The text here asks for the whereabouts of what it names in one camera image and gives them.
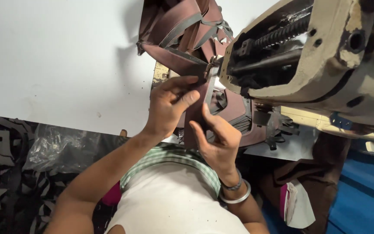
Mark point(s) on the person's left hand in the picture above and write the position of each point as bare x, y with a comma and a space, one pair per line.
161, 110

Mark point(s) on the person's right hand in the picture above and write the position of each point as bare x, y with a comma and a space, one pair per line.
221, 149

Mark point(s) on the brown leather strip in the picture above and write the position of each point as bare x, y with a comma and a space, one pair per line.
195, 117

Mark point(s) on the brown leather panel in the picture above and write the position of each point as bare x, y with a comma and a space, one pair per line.
235, 107

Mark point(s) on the green checked shirt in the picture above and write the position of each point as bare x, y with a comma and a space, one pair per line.
161, 159

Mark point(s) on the silver bangle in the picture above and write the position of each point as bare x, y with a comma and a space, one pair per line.
239, 198

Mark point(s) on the grey trim strip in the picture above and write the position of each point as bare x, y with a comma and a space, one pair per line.
210, 92

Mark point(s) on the black cut-out scraps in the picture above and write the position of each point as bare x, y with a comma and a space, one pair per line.
276, 130

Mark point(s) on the metal presser foot guide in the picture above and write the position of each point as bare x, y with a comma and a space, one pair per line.
212, 66

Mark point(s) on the grey metal plate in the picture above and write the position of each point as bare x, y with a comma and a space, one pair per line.
291, 148

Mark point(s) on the white undershirt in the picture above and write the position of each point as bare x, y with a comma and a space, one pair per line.
170, 201

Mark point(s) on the heap of brown leather pieces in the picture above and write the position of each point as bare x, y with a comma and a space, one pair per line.
180, 22

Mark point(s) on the white and pink paper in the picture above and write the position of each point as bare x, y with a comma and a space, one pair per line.
299, 204

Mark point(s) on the pink cloth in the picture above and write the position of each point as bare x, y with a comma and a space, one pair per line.
112, 196

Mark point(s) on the clear plastic bag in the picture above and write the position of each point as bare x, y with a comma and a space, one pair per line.
63, 148

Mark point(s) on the brown cloth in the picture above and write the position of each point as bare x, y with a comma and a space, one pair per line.
326, 175

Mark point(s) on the cream industrial sewing machine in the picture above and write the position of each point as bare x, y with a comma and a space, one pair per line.
320, 65

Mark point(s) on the blue plastic crate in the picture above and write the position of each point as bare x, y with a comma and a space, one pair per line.
365, 195

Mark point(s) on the heap of black offcuts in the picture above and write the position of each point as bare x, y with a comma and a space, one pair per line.
8, 182

